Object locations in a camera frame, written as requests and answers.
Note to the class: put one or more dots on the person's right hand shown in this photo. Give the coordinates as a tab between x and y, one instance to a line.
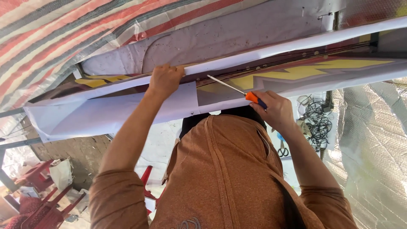
276	111

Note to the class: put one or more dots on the person's left hand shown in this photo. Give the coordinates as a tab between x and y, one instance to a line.
165	81

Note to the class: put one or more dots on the person's left fingers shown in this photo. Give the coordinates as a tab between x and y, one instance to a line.
167	67

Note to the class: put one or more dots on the white printed vinyl banner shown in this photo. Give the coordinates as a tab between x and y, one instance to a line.
127	111

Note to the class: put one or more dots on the grey stained backing sheet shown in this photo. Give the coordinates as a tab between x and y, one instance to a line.
222	35

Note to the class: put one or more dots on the red striped tarpaulin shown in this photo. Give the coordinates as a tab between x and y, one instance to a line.
57	38

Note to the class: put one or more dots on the red plastic stool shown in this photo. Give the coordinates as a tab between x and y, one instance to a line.
147	181

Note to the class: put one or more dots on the white plastic bag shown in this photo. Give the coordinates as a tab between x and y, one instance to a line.
62	175

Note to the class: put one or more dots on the red plastic chair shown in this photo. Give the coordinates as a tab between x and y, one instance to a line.
35	176
51	211

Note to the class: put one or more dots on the silver foil insulation sheet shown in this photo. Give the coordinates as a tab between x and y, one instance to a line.
368	152

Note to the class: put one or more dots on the grey metal frame bar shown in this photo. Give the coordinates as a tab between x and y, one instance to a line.
19	143

